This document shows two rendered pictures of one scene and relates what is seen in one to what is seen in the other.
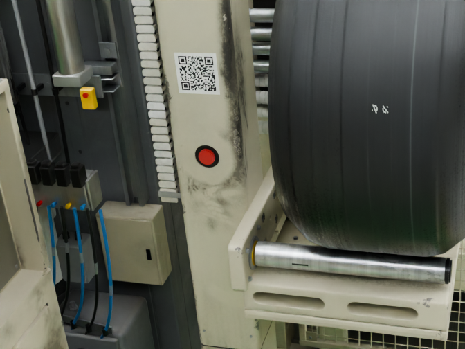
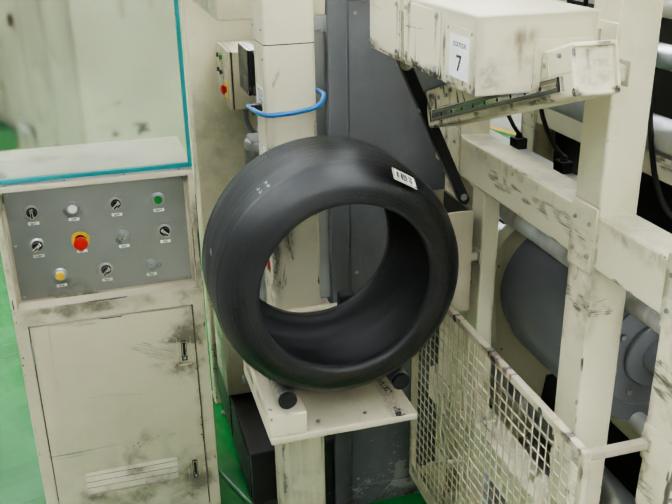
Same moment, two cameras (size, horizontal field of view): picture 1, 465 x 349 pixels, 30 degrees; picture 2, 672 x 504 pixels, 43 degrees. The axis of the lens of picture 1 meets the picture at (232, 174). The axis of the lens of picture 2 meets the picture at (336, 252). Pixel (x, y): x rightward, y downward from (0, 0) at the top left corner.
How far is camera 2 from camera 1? 1.83 m
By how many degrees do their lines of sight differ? 49
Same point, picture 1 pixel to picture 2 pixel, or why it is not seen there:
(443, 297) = (276, 414)
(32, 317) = (173, 304)
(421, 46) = (228, 224)
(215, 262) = not seen: hidden behind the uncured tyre
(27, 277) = (188, 284)
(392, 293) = (267, 396)
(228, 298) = not seen: hidden behind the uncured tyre
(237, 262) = not seen: hidden behind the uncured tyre
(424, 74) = (221, 240)
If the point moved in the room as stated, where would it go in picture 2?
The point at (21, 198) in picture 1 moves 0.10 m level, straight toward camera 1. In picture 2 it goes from (192, 238) to (166, 249)
